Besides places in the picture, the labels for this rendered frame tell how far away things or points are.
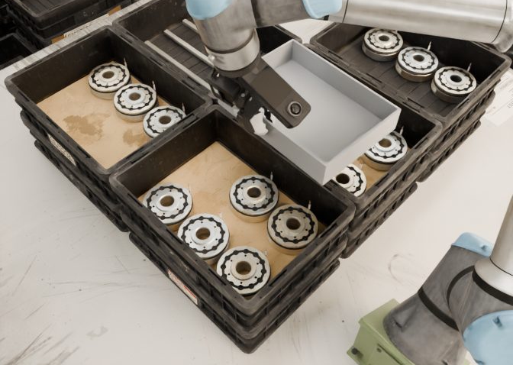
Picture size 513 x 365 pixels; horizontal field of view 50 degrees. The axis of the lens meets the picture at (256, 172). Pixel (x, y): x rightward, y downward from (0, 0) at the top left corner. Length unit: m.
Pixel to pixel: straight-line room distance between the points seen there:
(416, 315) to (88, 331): 0.65
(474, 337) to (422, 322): 0.18
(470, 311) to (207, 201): 0.58
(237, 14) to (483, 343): 0.55
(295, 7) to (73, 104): 0.84
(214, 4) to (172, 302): 0.71
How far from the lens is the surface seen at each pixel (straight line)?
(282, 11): 0.70
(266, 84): 0.81
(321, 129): 1.01
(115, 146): 1.30
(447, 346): 1.01
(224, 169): 1.22
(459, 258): 0.97
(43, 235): 1.36
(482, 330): 0.83
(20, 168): 1.50
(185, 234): 1.09
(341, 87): 1.08
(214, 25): 0.71
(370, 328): 1.02
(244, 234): 1.12
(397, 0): 0.83
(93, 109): 1.40
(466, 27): 0.86
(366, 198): 1.07
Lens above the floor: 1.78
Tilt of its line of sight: 52 degrees down
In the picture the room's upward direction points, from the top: 1 degrees clockwise
